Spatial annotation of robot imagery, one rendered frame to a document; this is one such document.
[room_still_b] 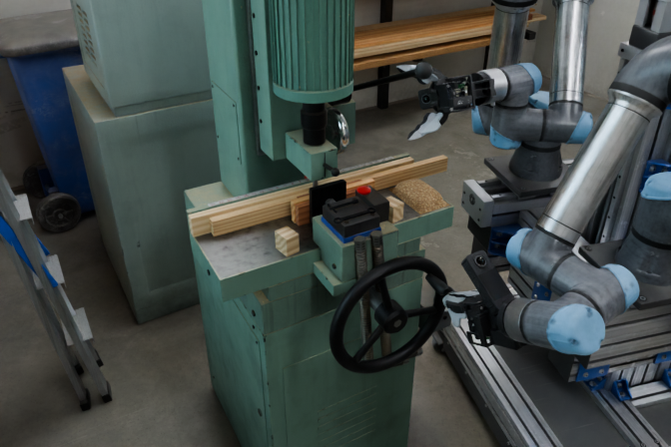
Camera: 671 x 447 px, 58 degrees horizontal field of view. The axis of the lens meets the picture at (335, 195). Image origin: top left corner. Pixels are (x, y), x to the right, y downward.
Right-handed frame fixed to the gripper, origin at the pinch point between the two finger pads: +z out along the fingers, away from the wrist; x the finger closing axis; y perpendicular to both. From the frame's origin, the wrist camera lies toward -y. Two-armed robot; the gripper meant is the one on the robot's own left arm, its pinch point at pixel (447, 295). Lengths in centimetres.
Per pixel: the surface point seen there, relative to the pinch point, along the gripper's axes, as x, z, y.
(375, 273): -14.0, 1.1, -9.0
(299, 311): -22.4, 27.0, -1.0
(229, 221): -32, 31, -25
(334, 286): -18.5, 12.6, -6.8
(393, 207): 2.8, 17.5, -18.6
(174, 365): -40, 128, 26
